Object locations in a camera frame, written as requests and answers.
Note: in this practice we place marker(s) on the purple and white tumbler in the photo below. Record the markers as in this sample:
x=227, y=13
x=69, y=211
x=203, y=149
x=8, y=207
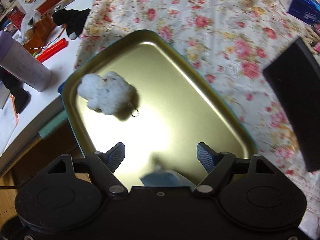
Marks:
x=25, y=65

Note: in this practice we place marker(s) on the black cloth item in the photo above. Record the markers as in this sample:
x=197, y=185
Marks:
x=17, y=92

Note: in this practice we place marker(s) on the brown leather bag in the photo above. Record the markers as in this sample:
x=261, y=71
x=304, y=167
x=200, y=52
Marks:
x=40, y=33

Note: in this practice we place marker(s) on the white desk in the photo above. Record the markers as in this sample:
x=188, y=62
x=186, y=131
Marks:
x=47, y=100

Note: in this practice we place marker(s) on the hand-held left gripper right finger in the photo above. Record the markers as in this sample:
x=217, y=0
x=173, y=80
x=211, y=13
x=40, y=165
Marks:
x=205, y=157

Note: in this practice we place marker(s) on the floral bedspread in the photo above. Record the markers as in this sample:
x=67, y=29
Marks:
x=200, y=10

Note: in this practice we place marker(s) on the teal rimmed gold metal tray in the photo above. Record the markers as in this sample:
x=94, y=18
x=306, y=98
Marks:
x=175, y=92

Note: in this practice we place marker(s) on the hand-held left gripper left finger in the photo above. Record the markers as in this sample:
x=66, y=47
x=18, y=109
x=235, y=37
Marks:
x=116, y=156

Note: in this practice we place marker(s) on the black flat box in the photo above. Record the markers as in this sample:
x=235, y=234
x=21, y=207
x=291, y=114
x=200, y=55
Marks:
x=297, y=100

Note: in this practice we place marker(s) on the blue face mask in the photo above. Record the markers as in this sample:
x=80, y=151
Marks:
x=162, y=178

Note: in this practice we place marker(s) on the black plush toy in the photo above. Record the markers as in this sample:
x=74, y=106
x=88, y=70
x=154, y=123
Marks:
x=72, y=20

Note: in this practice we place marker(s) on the white fluffy plush toy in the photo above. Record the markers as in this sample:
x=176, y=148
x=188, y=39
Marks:
x=107, y=93

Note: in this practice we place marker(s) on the blue tissue box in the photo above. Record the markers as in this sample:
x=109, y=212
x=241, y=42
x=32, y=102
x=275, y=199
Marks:
x=300, y=2

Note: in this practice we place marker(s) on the red marker pen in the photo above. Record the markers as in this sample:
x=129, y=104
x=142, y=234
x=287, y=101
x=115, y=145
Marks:
x=52, y=50

